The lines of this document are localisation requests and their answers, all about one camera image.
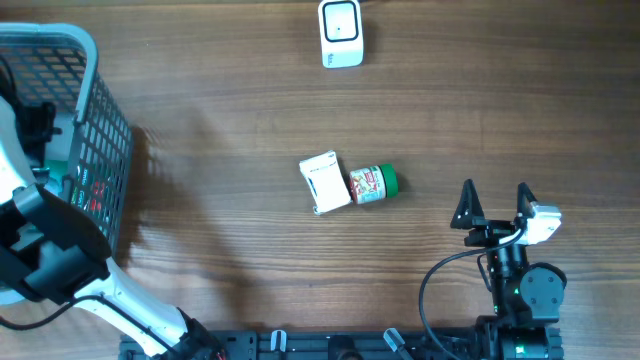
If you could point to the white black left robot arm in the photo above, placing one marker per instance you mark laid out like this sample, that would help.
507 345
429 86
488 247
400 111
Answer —
51 251

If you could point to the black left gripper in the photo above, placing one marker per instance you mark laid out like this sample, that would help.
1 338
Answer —
47 112

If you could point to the white barcode scanner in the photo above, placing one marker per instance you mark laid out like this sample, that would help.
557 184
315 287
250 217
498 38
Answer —
341 33

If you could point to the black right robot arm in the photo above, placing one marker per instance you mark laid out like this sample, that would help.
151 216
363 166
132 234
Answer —
526 296

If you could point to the white small packet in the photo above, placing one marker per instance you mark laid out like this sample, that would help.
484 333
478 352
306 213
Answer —
324 178

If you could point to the green lid Knorr jar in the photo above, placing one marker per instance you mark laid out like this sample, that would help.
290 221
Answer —
373 183

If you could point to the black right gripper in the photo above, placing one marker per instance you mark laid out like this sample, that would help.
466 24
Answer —
489 230

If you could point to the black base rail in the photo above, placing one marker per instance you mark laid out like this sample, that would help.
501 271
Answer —
249 345

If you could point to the grey plastic basket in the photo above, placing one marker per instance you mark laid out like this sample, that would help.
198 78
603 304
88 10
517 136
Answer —
58 63

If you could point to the green gloves package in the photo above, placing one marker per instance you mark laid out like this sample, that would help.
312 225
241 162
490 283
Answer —
58 169

